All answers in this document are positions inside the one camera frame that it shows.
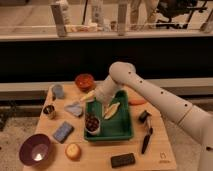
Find white paper cup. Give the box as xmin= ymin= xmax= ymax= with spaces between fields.
xmin=85 ymin=115 xmax=100 ymax=135

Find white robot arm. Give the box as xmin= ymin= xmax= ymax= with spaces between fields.
xmin=81 ymin=62 xmax=213 ymax=171

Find yellow banana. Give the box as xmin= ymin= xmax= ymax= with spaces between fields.
xmin=104 ymin=102 xmax=120 ymax=120

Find orange carrot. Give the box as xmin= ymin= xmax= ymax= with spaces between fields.
xmin=128 ymin=99 xmax=147 ymax=106

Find yellow apple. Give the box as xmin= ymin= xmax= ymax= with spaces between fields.
xmin=65 ymin=143 xmax=81 ymax=160

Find blue sponge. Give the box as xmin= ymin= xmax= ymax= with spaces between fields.
xmin=53 ymin=122 xmax=74 ymax=143

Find black rectangular block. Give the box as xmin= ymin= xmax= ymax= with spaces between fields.
xmin=111 ymin=153 xmax=135 ymax=168

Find black office chair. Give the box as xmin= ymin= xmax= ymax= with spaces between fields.
xmin=157 ymin=0 xmax=207 ymax=21

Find purple bowl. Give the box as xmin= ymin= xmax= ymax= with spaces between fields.
xmin=19 ymin=134 xmax=52 ymax=166

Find crumpled grey blue cloth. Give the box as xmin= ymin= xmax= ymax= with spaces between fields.
xmin=64 ymin=102 xmax=83 ymax=117

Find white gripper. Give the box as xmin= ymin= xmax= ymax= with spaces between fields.
xmin=80 ymin=76 xmax=121 ymax=105

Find green plastic tray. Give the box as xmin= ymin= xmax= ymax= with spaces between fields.
xmin=84 ymin=90 xmax=134 ymax=142

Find small metal tin can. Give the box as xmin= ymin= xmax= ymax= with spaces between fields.
xmin=43 ymin=105 xmax=56 ymax=119

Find dark red grape bunch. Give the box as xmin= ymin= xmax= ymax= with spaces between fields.
xmin=85 ymin=115 xmax=99 ymax=132

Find orange red bowl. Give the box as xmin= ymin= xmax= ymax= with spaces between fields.
xmin=75 ymin=74 xmax=94 ymax=91

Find wooden table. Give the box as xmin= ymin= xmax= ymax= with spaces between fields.
xmin=23 ymin=83 xmax=177 ymax=171

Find standing person legs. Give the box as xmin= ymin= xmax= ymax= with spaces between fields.
xmin=130 ymin=0 xmax=159 ymax=30

